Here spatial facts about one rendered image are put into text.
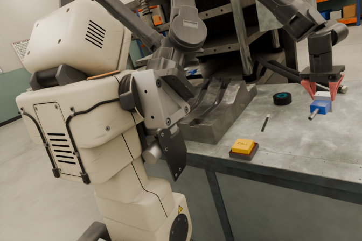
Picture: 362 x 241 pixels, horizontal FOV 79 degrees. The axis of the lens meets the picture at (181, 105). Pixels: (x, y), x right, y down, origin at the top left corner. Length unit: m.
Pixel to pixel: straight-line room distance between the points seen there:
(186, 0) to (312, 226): 0.84
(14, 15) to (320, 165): 7.81
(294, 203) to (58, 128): 0.78
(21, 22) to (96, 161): 7.54
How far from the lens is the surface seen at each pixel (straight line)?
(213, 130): 0.88
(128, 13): 0.96
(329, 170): 0.76
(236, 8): 1.48
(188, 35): 0.47
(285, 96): 1.13
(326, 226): 0.97
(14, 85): 7.79
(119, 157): 0.55
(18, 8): 8.03
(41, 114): 0.57
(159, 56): 0.45
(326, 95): 0.81
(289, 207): 0.95
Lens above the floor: 1.29
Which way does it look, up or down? 21 degrees down
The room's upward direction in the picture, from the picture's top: 17 degrees counter-clockwise
